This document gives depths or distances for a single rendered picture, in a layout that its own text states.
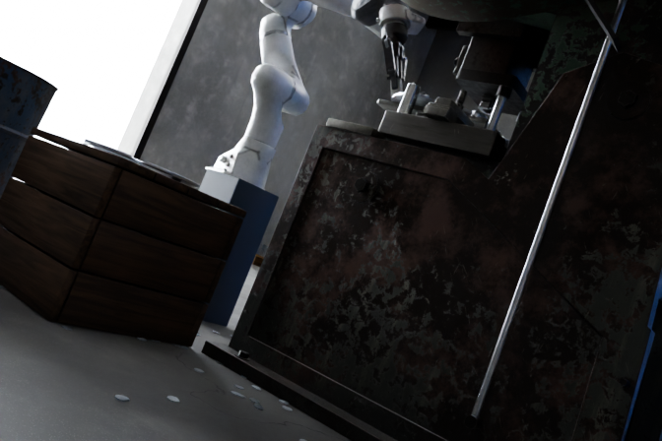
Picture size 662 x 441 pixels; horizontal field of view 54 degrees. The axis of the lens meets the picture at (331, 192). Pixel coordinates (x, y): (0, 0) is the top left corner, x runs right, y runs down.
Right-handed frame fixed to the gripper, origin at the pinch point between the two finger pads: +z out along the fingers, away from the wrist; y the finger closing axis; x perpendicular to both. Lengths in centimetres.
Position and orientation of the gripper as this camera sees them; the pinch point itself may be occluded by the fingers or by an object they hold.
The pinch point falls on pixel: (396, 91)
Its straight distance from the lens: 185.8
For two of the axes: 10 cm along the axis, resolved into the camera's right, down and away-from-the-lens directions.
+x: 8.7, -1.6, -4.7
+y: -5.0, -2.9, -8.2
